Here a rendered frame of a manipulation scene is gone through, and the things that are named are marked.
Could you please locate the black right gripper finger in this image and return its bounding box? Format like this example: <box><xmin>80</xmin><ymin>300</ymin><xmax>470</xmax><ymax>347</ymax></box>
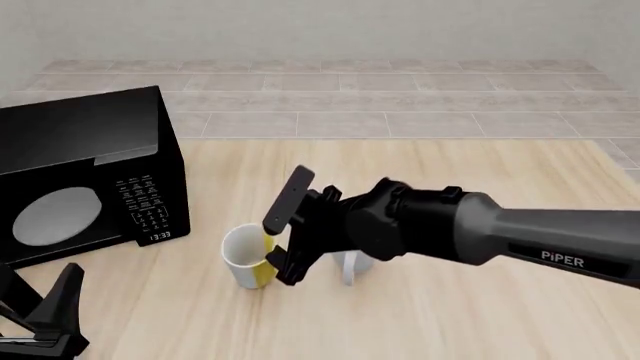
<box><xmin>271</xmin><ymin>246</ymin><xmax>315</xmax><ymax>288</ymax></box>
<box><xmin>265</xmin><ymin>246</ymin><xmax>290</xmax><ymax>267</ymax></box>

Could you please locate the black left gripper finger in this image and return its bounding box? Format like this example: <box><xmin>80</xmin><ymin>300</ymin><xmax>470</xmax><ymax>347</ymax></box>
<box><xmin>0</xmin><ymin>264</ymin><xmax>45</xmax><ymax>328</ymax></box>
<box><xmin>23</xmin><ymin>262</ymin><xmax>86</xmax><ymax>338</ymax></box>

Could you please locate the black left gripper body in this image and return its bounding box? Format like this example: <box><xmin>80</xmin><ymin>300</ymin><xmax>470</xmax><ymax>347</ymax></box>
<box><xmin>0</xmin><ymin>316</ymin><xmax>92</xmax><ymax>360</ymax></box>

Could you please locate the black microwave oven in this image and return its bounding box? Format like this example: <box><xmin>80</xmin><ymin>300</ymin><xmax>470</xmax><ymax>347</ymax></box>
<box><xmin>0</xmin><ymin>84</ymin><xmax>192</xmax><ymax>270</ymax></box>

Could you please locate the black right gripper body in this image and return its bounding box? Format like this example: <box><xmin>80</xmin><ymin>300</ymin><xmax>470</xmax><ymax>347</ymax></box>
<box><xmin>289</xmin><ymin>184</ymin><xmax>352</xmax><ymax>264</ymax></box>

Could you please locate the yellow and white mug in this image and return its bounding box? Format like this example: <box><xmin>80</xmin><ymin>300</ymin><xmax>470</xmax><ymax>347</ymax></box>
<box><xmin>220</xmin><ymin>222</ymin><xmax>281</xmax><ymax>290</ymax></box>

